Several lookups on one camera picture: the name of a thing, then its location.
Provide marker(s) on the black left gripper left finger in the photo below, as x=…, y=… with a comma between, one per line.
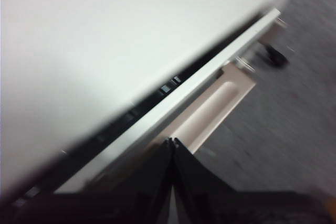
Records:
x=118, y=208

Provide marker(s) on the black oven foot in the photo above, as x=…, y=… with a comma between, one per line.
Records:
x=276, y=56

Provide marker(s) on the white Toshiba toaster oven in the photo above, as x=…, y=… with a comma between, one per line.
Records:
x=105, y=37

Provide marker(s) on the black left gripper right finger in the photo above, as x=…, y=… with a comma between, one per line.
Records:
x=223, y=208

